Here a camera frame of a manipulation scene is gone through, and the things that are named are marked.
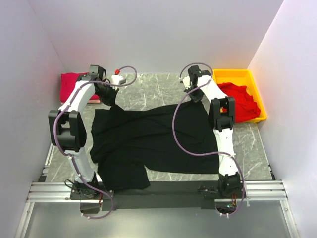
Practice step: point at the aluminium frame rail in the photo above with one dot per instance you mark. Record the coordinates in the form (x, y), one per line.
(265, 213)

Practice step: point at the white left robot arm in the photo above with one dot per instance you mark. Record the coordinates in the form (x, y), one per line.
(67, 129)

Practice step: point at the red t shirt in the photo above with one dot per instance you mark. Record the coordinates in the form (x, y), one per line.
(246, 108)

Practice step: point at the folded magenta t shirt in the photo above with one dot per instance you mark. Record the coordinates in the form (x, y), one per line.
(68, 81)

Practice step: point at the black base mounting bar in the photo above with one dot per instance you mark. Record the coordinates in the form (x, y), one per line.
(160, 194)

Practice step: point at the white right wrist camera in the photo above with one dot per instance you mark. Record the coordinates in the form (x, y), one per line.
(186, 82)

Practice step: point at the yellow plastic bin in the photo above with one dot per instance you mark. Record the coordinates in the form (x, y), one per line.
(241, 77)

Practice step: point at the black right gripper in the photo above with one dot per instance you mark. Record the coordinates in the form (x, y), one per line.
(196, 99)

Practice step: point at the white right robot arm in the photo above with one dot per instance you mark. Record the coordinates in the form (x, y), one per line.
(221, 118)

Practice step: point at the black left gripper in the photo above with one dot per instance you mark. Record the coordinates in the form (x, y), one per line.
(110, 101)

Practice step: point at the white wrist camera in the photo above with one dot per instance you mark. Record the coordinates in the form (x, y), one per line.
(117, 80)
(186, 82)

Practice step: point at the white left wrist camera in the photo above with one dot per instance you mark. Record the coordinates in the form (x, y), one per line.
(117, 80)

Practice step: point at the black t shirt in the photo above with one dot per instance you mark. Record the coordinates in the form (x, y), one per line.
(171, 138)

